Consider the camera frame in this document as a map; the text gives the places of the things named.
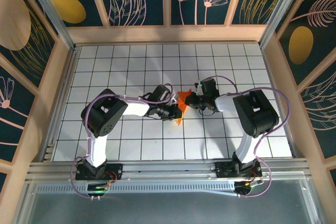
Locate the orange paper sheet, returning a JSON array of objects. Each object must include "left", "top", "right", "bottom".
[{"left": 174, "top": 90, "right": 192, "bottom": 126}]

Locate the white gridded table mat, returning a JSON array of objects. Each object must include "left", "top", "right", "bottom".
[{"left": 51, "top": 44, "right": 294, "bottom": 162}]

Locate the grey translucent panel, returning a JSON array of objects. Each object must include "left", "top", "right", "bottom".
[{"left": 15, "top": 179, "right": 322, "bottom": 224}]

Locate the small black circuit board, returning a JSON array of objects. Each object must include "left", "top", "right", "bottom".
[
  {"left": 87, "top": 183, "right": 110, "bottom": 199},
  {"left": 234, "top": 179, "right": 265, "bottom": 198}
]

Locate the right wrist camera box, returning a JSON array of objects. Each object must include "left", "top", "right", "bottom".
[{"left": 195, "top": 77, "right": 219, "bottom": 96}]

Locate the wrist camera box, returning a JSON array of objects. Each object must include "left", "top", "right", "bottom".
[
  {"left": 195, "top": 77, "right": 219, "bottom": 96},
  {"left": 151, "top": 84, "right": 176, "bottom": 103}
]

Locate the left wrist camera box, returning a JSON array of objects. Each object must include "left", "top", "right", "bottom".
[{"left": 151, "top": 84, "right": 176, "bottom": 103}]

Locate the aluminium mounting rail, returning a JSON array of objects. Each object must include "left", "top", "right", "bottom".
[{"left": 26, "top": 157, "right": 312, "bottom": 183}]

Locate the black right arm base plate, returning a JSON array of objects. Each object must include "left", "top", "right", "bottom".
[{"left": 214, "top": 161, "right": 263, "bottom": 179}]

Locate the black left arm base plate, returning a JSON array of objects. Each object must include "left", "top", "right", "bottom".
[{"left": 75, "top": 163, "right": 124, "bottom": 182}]

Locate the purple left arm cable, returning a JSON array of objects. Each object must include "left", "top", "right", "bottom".
[{"left": 68, "top": 83, "right": 179, "bottom": 199}]

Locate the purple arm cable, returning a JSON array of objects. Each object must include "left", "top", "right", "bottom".
[
  {"left": 209, "top": 75, "right": 291, "bottom": 198},
  {"left": 68, "top": 83, "right": 179, "bottom": 199}
]

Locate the slotted grey cable duct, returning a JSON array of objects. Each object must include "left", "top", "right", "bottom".
[{"left": 36, "top": 183, "right": 237, "bottom": 194}]

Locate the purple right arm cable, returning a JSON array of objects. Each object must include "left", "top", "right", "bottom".
[{"left": 209, "top": 75, "right": 291, "bottom": 198}]

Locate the aluminium side rail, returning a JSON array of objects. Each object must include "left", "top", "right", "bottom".
[{"left": 39, "top": 45, "right": 81, "bottom": 162}]

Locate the aluminium corner post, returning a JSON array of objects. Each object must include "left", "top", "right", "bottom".
[
  {"left": 258, "top": 0, "right": 308, "bottom": 49},
  {"left": 21, "top": 0, "right": 77, "bottom": 50}
]

